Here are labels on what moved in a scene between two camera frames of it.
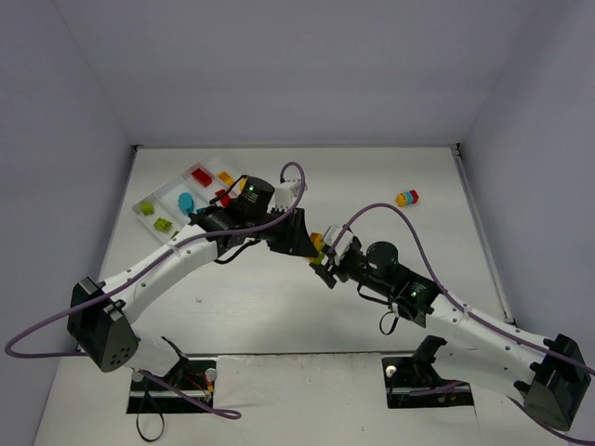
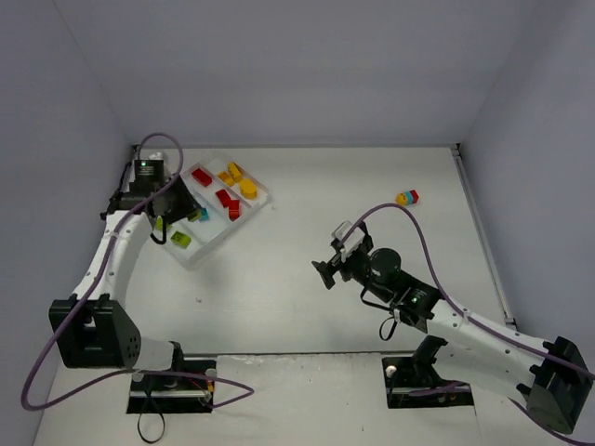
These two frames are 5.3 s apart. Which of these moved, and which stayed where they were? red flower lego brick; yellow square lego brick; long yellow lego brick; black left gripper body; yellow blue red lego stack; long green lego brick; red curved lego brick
Moved: long yellow lego brick; long green lego brick; black left gripper body
Stayed: yellow square lego brick; red curved lego brick; red flower lego brick; yellow blue red lego stack
